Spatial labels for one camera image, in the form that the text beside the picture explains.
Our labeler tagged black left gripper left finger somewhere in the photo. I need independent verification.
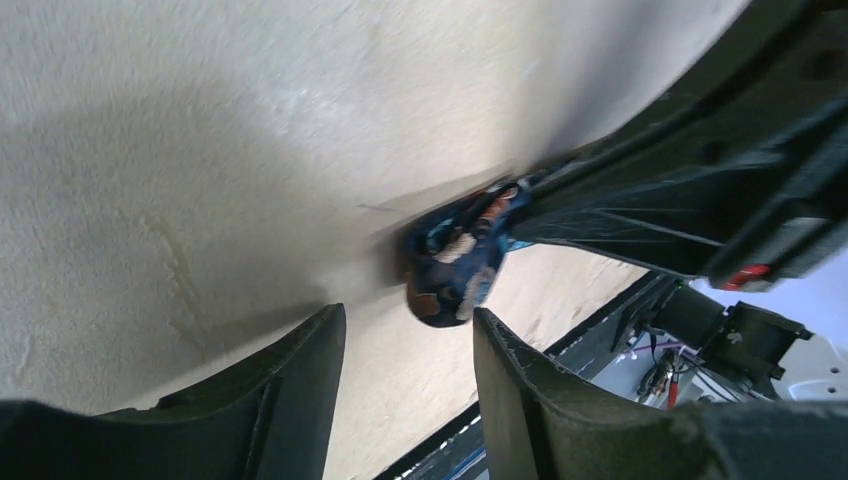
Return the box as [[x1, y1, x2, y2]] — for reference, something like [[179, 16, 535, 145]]
[[1, 304, 346, 479]]

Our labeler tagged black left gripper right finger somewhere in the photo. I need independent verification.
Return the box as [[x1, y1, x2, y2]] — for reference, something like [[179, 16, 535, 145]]
[[473, 308, 847, 479]]

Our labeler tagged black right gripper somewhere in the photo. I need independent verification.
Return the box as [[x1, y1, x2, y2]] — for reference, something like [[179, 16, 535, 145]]
[[512, 1, 847, 292]]

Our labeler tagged navy floral tie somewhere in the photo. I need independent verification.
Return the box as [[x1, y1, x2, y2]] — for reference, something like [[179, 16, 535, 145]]
[[403, 168, 558, 328]]

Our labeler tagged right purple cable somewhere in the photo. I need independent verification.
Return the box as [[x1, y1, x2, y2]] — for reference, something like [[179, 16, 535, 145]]
[[622, 337, 763, 403]]

